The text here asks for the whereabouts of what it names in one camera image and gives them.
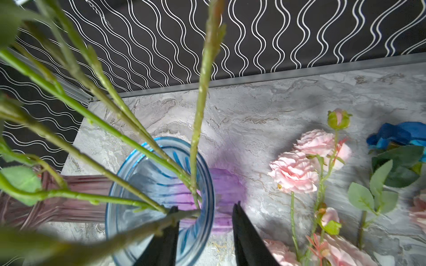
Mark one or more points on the yellow rose stem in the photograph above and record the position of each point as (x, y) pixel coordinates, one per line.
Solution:
(11, 110)

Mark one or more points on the cream white rose stem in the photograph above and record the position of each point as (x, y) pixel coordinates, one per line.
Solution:
(48, 250)

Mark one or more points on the dark pink glass vase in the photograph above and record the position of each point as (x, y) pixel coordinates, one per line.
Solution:
(16, 214)

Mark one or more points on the blue flower stem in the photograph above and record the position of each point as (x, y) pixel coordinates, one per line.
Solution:
(399, 155)

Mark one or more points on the blue purple glass vase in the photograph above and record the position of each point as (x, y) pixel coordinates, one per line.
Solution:
(220, 190)

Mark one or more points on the pink peony spray stem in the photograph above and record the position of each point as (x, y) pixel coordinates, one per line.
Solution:
(50, 88)

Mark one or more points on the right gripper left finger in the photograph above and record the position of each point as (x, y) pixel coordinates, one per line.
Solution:
(161, 250)

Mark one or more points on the pink spray with red bud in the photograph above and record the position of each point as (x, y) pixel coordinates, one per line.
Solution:
(418, 212)

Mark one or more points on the large red rose stem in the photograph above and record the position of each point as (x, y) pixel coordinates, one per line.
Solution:
(215, 32)

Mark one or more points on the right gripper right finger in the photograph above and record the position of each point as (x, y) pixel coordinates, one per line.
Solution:
(250, 249)

